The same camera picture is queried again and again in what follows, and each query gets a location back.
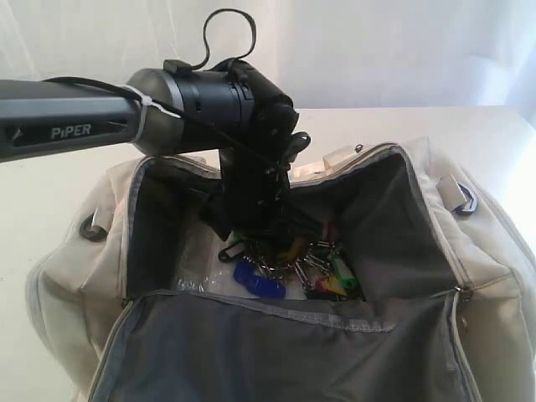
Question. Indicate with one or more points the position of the bunch of colourful key tags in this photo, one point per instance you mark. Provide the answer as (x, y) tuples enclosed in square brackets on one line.
[(312, 270)]

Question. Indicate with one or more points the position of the dark metal zipper slider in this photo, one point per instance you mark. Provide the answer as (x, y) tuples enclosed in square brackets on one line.
[(464, 292)]

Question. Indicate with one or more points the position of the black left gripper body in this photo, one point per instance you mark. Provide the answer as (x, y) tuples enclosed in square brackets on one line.
[(254, 199)]

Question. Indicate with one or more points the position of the beige fabric duffel bag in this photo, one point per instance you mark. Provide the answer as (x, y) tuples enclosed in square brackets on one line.
[(414, 225)]

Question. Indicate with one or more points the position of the clear plastic base sheet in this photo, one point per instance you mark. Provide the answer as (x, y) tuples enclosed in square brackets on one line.
[(197, 268)]

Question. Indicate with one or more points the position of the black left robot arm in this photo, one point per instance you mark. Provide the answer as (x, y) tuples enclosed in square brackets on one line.
[(232, 109)]

